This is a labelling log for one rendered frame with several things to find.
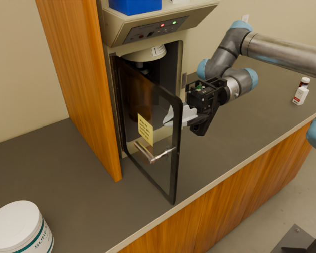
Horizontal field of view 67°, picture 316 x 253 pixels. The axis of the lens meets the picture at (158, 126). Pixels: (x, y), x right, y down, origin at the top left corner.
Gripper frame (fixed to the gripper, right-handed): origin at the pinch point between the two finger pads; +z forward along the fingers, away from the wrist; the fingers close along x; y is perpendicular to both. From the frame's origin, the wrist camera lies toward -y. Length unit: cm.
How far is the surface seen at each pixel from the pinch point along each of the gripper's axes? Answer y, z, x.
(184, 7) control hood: 23.1, -16.1, -13.5
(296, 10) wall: -8, -190, -56
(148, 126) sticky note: -4.2, 1.5, -6.6
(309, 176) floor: -123, -158, 16
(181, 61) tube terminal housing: -0.1, -30.3, -26.7
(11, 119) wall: -28, 28, -71
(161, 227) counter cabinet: -48.0, 1.2, 0.9
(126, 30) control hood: 19.1, -0.1, -17.5
